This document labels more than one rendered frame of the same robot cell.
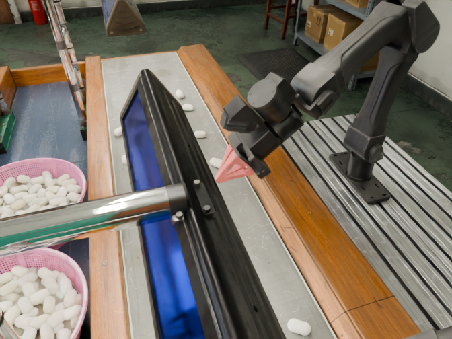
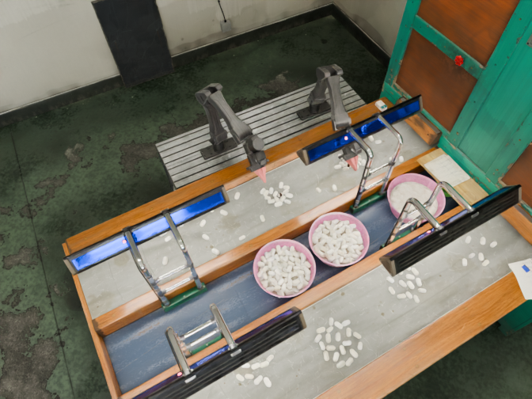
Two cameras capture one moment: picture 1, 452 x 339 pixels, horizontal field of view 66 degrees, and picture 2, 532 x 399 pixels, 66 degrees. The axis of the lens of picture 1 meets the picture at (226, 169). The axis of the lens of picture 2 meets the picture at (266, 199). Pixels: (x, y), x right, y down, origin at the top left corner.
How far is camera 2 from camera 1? 175 cm
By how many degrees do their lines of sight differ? 63
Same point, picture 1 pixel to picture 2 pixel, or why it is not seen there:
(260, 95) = (259, 144)
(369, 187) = (228, 144)
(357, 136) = (222, 135)
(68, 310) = (327, 223)
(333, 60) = (236, 120)
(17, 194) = (279, 277)
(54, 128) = (195, 319)
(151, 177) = (338, 141)
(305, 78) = (241, 132)
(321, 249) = (283, 153)
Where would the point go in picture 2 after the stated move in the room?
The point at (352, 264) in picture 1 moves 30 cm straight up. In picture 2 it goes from (287, 145) to (289, 101)
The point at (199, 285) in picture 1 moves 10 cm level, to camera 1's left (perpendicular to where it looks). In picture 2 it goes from (362, 123) to (370, 142)
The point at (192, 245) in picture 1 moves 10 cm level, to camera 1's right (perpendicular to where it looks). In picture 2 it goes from (357, 126) to (349, 108)
